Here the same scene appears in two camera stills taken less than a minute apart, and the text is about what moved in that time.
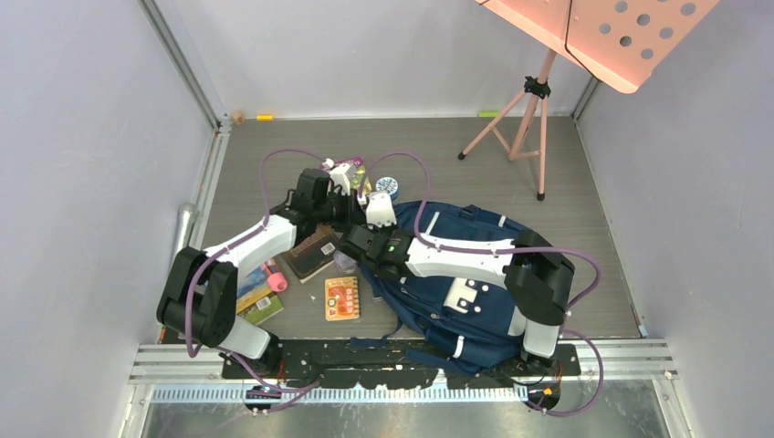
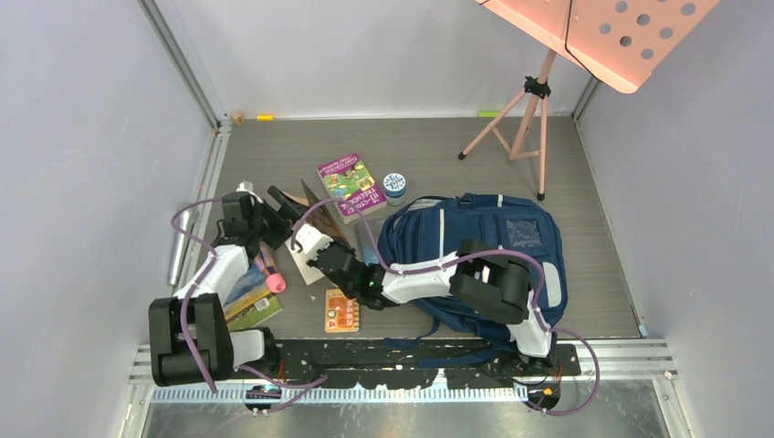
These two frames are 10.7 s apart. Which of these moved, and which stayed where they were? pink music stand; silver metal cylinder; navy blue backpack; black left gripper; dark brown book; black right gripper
Moved: navy blue backpack; black left gripper; dark brown book; black right gripper
Stayed: pink music stand; silver metal cylinder
